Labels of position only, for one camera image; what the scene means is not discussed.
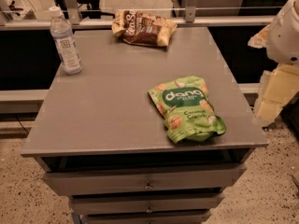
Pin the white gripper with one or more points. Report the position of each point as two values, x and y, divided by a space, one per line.
284 42

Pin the blue plastic water bottle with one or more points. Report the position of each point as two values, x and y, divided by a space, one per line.
62 34

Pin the green dang snack bag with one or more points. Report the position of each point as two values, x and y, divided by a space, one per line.
187 112

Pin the brown yellow chip bag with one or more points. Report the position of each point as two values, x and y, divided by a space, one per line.
143 29

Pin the top grey drawer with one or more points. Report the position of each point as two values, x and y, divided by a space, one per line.
145 179

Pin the grey drawer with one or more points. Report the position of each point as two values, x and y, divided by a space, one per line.
145 179
179 217
146 203

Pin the grey drawer cabinet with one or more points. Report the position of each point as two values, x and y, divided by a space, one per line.
103 118

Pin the middle grey drawer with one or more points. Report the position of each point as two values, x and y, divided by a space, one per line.
146 203

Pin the bottom grey drawer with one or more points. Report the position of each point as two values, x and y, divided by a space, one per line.
179 217

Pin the metal railing frame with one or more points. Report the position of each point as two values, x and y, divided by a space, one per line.
32 14

